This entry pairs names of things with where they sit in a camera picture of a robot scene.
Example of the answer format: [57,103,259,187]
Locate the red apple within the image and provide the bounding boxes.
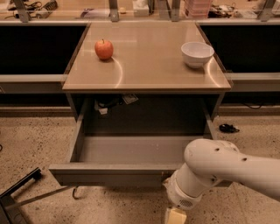
[94,39,114,60]

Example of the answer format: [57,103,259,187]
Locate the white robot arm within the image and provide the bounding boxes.
[165,139,280,211]

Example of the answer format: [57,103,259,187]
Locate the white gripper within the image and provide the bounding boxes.
[163,171,202,224]

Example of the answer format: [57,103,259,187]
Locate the black metal stand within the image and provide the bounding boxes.
[0,166,43,224]

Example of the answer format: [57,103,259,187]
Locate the white bowl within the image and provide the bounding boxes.
[181,42,214,68]

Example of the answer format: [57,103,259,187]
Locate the metal hook rod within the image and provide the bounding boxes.
[3,186,74,210]

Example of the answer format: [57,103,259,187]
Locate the white box on shelf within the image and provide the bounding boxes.
[132,0,149,17]

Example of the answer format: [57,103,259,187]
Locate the black cables under cabinet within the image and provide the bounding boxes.
[94,94,123,114]

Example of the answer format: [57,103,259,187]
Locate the black object on floor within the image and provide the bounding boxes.
[219,123,239,133]

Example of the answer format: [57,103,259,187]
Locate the pink plastic basket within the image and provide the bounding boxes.
[185,0,211,18]

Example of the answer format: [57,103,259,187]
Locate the white label tag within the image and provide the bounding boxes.
[122,94,138,104]

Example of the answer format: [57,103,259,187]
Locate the grey top drawer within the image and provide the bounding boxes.
[49,95,216,187]

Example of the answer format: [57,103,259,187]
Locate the grey drawer cabinet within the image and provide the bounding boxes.
[63,21,231,116]

